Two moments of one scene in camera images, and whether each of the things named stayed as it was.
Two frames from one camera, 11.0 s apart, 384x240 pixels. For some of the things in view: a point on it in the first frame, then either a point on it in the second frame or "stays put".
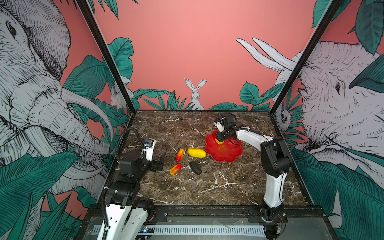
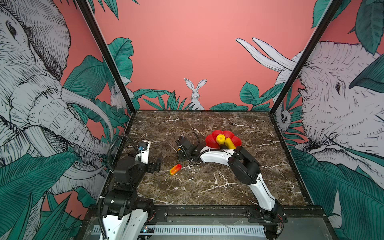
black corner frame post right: [330, 14] stays put
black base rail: [295, 214] stays put
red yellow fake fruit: [175, 169] stays put
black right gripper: [219, 137] -> [180, 156]
